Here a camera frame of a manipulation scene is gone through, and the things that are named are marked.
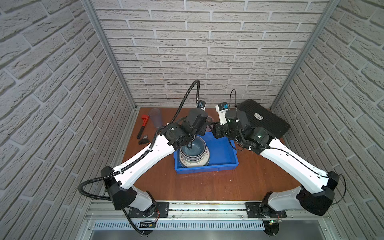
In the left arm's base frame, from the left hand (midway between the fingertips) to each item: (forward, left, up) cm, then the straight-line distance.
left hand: (201, 118), depth 70 cm
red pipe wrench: (+28, +39, -31) cm, 58 cm away
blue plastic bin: (-5, -14, -29) cm, 32 cm away
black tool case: (+22, -45, -25) cm, 55 cm away
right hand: (-3, -5, 0) cm, 6 cm away
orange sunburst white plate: (-10, -1, -30) cm, 31 cm away
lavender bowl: (-11, +4, -23) cm, 26 cm away
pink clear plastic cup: (-9, -2, +2) cm, 9 cm away
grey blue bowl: (-3, +1, -23) cm, 23 cm away
